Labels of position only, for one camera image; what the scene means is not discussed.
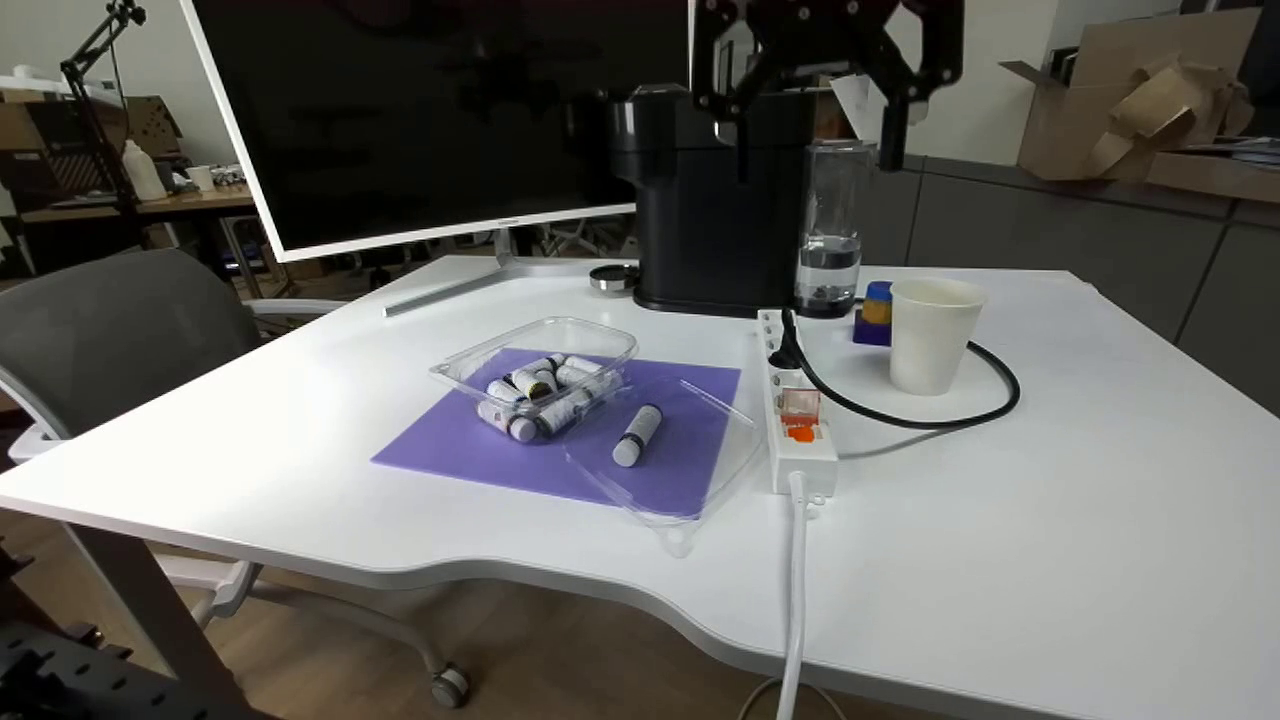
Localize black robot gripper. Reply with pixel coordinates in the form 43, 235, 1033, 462
689, 0, 967, 176

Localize white power strip orange switch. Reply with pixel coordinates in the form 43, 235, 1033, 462
753, 304, 845, 503

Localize black coffee machine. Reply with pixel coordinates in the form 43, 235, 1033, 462
611, 80, 822, 322

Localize white paper cup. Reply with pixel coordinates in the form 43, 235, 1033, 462
890, 277, 993, 401

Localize grey cabinet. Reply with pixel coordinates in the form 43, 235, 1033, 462
854, 154, 1280, 422

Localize brown cardboard box pile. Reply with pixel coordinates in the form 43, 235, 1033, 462
999, 4, 1269, 194

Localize clear plastic clamshell package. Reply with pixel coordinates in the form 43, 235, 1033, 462
427, 314, 762, 560

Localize large white-framed monitor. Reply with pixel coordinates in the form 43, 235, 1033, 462
178, 0, 702, 268

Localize purple mat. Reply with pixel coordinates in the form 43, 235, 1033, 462
370, 344, 744, 525

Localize silver monitor stand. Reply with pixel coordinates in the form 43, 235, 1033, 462
382, 224, 608, 324

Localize white plastic bottle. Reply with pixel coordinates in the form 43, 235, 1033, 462
121, 135, 174, 209

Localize chair base with caster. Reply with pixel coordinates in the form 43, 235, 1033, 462
195, 556, 480, 712

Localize wooden background desk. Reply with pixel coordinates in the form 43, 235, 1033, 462
0, 183, 259, 277

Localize grey office chair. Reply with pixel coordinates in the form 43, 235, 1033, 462
0, 246, 351, 470

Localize brown cardboard boxes on desk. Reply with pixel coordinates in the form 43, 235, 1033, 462
0, 90, 193, 214

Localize grey table leg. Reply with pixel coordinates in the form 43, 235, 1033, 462
59, 522, 259, 720

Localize black power cable with plug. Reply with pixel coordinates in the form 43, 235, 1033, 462
769, 304, 1029, 435

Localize white power strip cable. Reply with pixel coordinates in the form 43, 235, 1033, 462
769, 473, 822, 720

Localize black perforated metal frame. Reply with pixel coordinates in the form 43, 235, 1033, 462
0, 612, 185, 720

